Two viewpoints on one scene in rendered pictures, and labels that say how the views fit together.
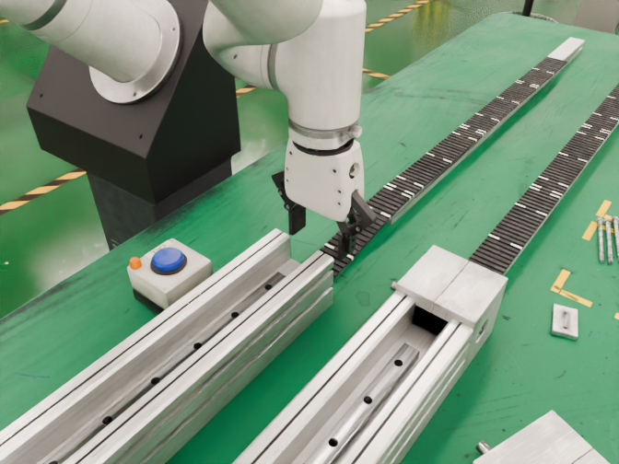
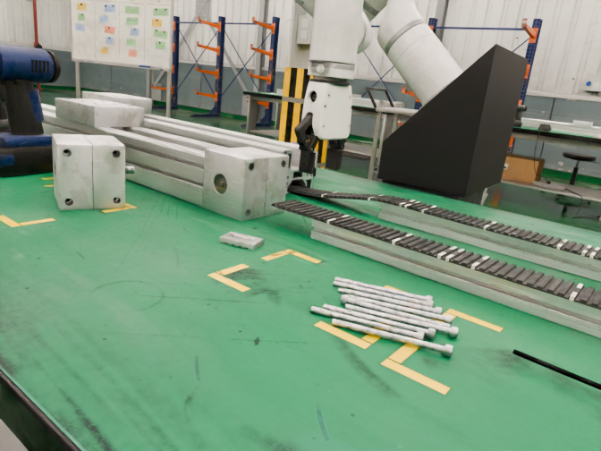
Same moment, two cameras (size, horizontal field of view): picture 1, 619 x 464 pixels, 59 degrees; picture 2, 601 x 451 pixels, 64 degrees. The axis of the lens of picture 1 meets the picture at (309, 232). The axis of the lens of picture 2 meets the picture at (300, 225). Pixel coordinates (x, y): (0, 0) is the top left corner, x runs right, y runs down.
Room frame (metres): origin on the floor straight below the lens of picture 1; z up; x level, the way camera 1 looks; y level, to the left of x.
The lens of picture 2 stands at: (0.55, -0.93, 0.99)
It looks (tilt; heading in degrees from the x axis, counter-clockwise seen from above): 17 degrees down; 89
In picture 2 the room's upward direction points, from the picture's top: 6 degrees clockwise
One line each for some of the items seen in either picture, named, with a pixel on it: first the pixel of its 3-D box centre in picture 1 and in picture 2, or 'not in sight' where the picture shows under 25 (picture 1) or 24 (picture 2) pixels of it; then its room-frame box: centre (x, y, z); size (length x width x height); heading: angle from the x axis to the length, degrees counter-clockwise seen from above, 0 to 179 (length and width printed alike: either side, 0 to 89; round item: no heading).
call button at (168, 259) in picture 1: (168, 261); not in sight; (0.54, 0.18, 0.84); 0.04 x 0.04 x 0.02
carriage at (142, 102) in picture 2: not in sight; (116, 107); (0.04, 0.41, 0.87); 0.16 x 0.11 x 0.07; 142
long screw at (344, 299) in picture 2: not in sight; (393, 312); (0.66, -0.50, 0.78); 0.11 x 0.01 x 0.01; 161
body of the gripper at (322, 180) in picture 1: (322, 169); (326, 106); (0.59, -0.02, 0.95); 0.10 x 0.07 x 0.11; 52
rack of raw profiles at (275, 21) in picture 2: not in sight; (207, 66); (-1.68, 10.29, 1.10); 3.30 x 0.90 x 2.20; 142
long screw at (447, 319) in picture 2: not in sight; (396, 308); (0.66, -0.49, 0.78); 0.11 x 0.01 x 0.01; 161
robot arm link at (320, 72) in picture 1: (321, 58); (337, 23); (0.60, -0.01, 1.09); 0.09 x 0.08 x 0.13; 64
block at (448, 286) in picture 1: (437, 304); (250, 181); (0.48, -0.16, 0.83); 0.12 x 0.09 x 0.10; 52
